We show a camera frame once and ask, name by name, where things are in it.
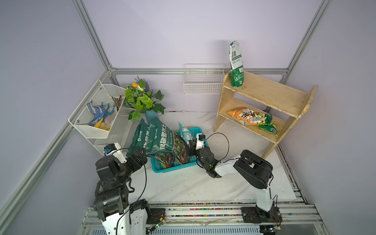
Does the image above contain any white green small bag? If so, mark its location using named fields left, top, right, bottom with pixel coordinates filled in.
left=229, top=41, right=244, bottom=87

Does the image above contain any teal white fertilizer bag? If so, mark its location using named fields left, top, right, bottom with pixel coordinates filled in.
left=179, top=123, right=196, bottom=145

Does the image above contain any artificial green plant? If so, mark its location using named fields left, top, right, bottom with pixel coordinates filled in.
left=123, top=77, right=165, bottom=121

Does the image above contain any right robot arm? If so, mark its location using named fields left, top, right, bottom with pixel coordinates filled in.
left=190, top=140, right=283, bottom=225

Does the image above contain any teal plastic basket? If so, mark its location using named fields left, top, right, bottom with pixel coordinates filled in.
left=151, top=127, right=204, bottom=173

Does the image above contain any yellow toy in rack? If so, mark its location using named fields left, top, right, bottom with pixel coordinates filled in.
left=94, top=118, right=111, bottom=131

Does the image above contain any wooden two-tier shelf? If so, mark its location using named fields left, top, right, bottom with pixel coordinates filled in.
left=213, top=70, right=318, bottom=161

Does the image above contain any dark green soil bag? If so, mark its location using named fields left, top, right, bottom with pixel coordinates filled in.
left=126, top=118, right=177, bottom=169
left=146, top=117, right=191, bottom=169

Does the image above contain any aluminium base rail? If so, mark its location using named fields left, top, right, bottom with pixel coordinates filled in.
left=77, top=201, right=330, bottom=235

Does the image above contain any white mesh corner rack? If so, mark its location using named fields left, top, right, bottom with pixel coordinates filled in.
left=68, top=80, right=132, bottom=154

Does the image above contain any white wire wall basket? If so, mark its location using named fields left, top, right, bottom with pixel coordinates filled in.
left=183, top=64, right=225, bottom=95

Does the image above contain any orange green snack bag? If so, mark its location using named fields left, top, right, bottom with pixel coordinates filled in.
left=227, top=107, right=278, bottom=136

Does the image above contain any teal vase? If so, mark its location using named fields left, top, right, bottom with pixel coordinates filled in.
left=145, top=110, right=159, bottom=125

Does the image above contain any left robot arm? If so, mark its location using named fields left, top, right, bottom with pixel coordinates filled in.
left=93, top=149, right=165, bottom=235

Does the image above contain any blue knitted glove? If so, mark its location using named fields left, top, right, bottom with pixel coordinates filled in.
left=86, top=102, right=116, bottom=127

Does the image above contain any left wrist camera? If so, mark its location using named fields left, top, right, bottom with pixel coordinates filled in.
left=104, top=143, right=126, bottom=163

